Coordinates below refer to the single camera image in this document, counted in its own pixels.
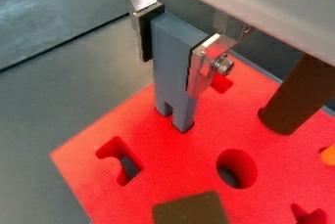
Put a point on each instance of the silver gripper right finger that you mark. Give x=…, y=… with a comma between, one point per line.
x=209, y=56

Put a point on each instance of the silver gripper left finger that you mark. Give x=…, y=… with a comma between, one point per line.
x=145, y=10

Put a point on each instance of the tall dark brown cylinder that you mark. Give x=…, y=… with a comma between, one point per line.
x=304, y=92

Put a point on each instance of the short dark brown peg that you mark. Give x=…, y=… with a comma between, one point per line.
x=197, y=209

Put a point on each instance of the blue double-square peg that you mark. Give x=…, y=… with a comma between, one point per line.
x=173, y=39

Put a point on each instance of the yellow double-square peg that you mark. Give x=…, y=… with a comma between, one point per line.
x=327, y=155

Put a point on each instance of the red foam peg board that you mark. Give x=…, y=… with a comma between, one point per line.
x=132, y=161

